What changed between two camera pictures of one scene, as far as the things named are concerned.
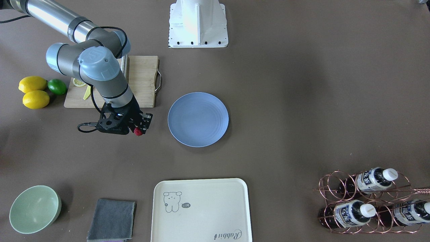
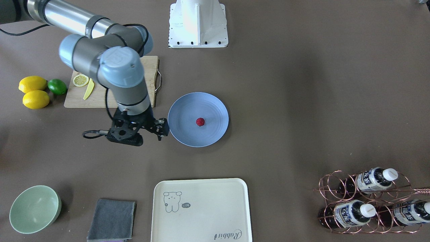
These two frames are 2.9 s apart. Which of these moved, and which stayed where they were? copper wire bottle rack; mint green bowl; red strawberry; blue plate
Moved: red strawberry
Stayed: copper wire bottle rack; mint green bowl; blue plate
